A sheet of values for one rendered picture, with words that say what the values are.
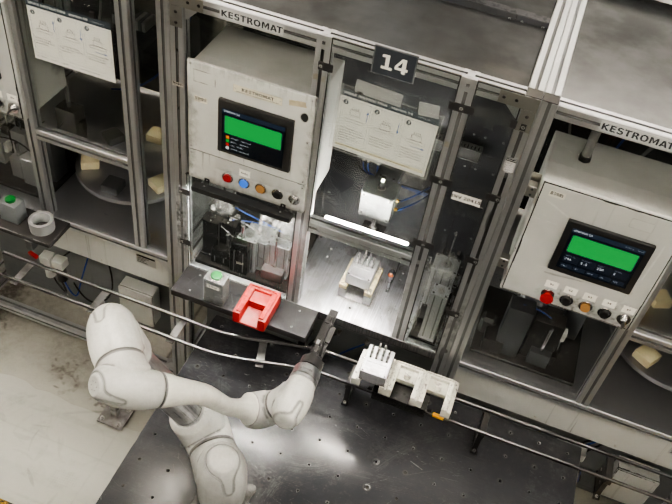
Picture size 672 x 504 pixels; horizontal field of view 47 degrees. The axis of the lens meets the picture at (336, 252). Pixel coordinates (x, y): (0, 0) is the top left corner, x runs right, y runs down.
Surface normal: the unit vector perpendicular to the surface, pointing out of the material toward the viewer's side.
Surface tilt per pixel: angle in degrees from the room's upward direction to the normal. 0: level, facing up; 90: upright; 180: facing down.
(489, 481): 0
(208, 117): 90
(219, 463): 5
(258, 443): 0
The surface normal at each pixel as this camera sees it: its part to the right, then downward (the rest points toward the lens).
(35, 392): 0.12, -0.70
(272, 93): -0.33, 0.64
